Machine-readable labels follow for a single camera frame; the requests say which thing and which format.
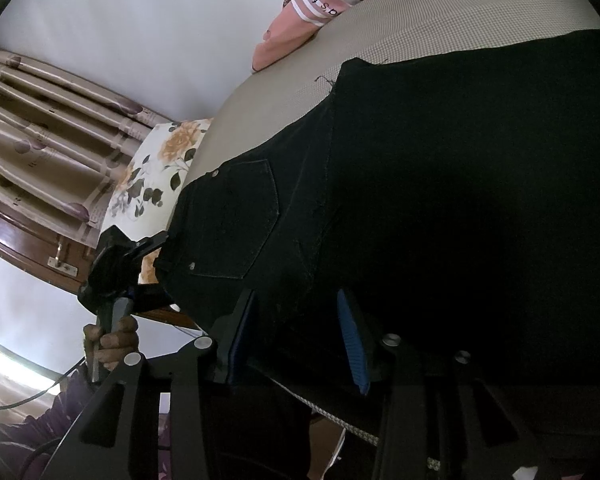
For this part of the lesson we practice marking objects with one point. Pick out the brown wooden door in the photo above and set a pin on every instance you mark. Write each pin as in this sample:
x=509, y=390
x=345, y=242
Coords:
x=25, y=255

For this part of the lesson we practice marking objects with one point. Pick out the person's left forearm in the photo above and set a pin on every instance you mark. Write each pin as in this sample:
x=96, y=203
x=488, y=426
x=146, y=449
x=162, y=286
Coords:
x=55, y=410

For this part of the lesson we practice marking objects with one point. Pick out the person's left hand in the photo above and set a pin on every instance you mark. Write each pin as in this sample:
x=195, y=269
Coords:
x=117, y=345

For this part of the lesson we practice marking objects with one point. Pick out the metal door latch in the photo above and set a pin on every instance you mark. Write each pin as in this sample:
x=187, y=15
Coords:
x=62, y=260

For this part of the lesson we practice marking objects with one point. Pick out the black pants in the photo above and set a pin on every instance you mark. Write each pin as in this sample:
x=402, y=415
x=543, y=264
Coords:
x=430, y=185

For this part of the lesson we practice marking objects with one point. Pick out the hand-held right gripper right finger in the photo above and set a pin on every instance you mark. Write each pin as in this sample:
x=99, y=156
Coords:
x=352, y=350

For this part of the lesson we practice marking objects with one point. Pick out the beige striped curtain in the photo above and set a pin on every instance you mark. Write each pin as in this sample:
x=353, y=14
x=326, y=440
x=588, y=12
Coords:
x=45, y=130

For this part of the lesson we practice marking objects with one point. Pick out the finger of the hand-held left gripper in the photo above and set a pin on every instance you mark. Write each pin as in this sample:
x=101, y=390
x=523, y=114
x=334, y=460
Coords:
x=152, y=245
x=157, y=297

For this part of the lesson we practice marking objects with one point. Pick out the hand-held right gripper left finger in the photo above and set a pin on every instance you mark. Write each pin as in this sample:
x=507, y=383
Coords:
x=237, y=345

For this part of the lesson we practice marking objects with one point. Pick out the floral white pillow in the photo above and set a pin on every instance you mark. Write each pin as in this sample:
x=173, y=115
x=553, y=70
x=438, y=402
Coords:
x=150, y=175

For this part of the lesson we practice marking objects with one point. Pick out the beige bed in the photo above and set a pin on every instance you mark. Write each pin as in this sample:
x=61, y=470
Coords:
x=290, y=95

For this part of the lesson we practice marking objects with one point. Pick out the pink plaid pillow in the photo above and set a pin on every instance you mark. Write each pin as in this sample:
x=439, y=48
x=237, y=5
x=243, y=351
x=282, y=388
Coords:
x=310, y=5

